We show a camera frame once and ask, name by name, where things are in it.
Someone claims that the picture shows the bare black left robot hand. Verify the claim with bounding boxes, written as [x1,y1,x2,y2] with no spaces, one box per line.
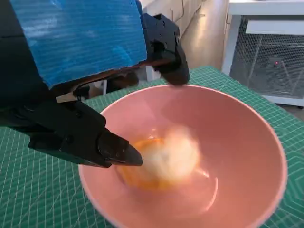
[0,0,190,168]

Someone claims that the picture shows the long orange striped toy bread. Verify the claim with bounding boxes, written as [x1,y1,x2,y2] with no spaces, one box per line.
[118,127,200,190]

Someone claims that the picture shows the pink bowl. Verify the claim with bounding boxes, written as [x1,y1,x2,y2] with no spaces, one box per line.
[78,84,288,228]

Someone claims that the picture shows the green cutting mat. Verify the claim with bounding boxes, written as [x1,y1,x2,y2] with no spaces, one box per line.
[0,66,304,228]

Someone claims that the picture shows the white mesh cabinet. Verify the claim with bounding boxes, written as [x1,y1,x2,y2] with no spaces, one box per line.
[222,0,304,107]

